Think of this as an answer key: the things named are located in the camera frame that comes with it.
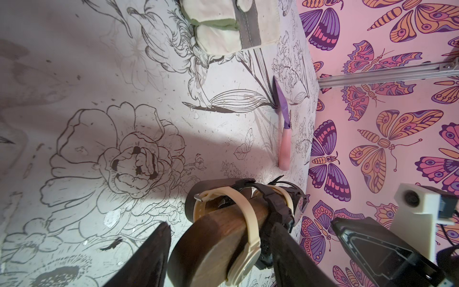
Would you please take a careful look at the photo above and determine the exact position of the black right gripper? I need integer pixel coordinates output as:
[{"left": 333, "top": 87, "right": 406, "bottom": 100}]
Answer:
[{"left": 331, "top": 217, "right": 447, "bottom": 287}]

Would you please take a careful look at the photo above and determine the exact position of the wooden watch stand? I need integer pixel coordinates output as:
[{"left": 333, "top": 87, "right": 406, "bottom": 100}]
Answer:
[{"left": 167, "top": 178, "right": 255, "bottom": 287}]

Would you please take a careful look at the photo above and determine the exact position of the cream strap watch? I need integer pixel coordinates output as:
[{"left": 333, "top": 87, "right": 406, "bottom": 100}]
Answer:
[{"left": 192, "top": 185, "right": 262, "bottom": 287}]

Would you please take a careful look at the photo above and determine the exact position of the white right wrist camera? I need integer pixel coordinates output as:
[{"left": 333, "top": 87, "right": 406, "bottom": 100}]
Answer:
[{"left": 390, "top": 183, "right": 459, "bottom": 262}]

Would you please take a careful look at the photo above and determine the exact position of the purple pink garden trowel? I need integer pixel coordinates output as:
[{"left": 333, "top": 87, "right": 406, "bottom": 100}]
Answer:
[{"left": 273, "top": 76, "right": 292, "bottom": 171}]

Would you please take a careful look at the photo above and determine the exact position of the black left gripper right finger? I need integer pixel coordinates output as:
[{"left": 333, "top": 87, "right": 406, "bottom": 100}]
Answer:
[{"left": 270, "top": 223, "right": 336, "bottom": 287}]

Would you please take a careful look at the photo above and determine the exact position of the cream grey gardening glove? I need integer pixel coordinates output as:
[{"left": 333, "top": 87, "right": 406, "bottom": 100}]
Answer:
[{"left": 179, "top": 0, "right": 280, "bottom": 56}]

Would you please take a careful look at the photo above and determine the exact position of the aluminium frame post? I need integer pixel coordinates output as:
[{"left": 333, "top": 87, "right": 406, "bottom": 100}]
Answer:
[{"left": 318, "top": 58, "right": 459, "bottom": 88}]

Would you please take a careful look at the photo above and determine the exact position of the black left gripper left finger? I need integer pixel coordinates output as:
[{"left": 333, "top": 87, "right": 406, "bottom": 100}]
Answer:
[{"left": 105, "top": 222, "right": 172, "bottom": 287}]

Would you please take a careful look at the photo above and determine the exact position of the black chunky sport watch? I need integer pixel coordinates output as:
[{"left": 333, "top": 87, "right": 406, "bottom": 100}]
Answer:
[{"left": 231, "top": 178, "right": 294, "bottom": 270}]

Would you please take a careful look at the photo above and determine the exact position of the translucent beige watch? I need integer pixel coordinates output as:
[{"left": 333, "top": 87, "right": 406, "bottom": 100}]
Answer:
[{"left": 268, "top": 185, "right": 294, "bottom": 214}]

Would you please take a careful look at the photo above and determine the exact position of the black round watch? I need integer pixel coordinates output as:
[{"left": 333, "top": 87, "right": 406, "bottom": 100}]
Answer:
[{"left": 287, "top": 182, "right": 310, "bottom": 226}]

